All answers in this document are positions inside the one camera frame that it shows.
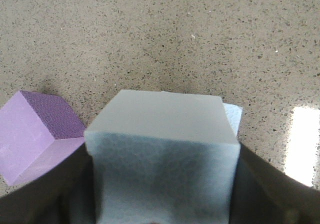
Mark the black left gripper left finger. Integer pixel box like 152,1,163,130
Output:
0,145,96,224

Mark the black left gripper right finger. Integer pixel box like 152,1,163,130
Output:
229,145,320,224

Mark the near purple foam cube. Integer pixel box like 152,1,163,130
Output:
0,90,86,186

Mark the light blue foam cube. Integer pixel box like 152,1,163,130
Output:
84,90,240,224
223,103,243,136

